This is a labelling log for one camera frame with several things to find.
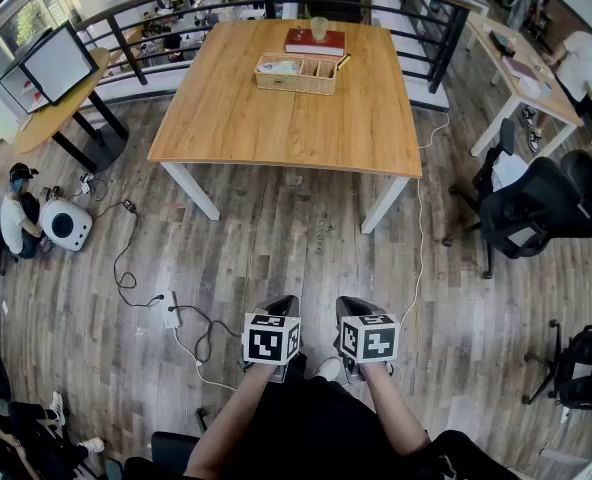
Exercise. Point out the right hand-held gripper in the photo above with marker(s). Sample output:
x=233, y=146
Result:
x=371, y=340

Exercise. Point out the white display monitor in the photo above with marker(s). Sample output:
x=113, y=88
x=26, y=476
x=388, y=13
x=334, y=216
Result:
x=56, y=65

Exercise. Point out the person's right forearm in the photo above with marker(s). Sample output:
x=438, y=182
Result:
x=391, y=408

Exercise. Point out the small black white device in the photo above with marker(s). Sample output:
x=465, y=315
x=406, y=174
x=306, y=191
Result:
x=86, y=183

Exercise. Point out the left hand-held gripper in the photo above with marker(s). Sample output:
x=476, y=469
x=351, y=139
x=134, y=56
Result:
x=271, y=340

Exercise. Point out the wicker basket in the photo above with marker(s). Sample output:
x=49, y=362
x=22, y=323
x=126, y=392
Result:
x=296, y=84

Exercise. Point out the person's left forearm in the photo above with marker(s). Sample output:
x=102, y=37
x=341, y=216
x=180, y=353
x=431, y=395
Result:
x=226, y=418

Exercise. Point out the black power adapter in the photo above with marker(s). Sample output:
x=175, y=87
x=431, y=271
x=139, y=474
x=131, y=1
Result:
x=129, y=206

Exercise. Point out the white table leg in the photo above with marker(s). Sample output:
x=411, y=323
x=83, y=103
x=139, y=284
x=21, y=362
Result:
x=383, y=205
x=193, y=193

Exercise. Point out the thin-framed eyeglasses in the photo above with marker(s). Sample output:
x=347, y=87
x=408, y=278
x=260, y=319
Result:
x=301, y=34

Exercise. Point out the white power strip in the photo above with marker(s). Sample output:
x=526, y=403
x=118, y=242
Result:
x=171, y=309

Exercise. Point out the gold tube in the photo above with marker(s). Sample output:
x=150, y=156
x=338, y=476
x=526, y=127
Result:
x=344, y=63

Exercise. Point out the person's sneaker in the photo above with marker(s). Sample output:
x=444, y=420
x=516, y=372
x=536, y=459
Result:
x=328, y=369

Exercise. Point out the frosted glass cup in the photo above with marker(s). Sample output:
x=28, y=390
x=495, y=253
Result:
x=319, y=29

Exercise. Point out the red hardcover book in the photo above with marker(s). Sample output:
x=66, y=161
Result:
x=316, y=47

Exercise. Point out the person's black clothing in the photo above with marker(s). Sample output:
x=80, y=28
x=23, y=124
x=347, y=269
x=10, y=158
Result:
x=316, y=428

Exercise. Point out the purple book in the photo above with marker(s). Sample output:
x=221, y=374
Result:
x=520, y=68

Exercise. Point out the soft tissue pack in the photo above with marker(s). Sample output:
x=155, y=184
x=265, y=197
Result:
x=276, y=67

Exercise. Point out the white round device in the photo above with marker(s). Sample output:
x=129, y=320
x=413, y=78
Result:
x=66, y=225

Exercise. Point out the black flat device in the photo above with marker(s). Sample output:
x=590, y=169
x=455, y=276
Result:
x=501, y=42

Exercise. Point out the white cloth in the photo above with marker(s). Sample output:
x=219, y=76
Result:
x=508, y=173

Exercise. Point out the white-legged wooden desk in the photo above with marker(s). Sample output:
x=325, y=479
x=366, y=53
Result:
x=551, y=103

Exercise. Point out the round wooden side table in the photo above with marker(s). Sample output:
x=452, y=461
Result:
x=51, y=123

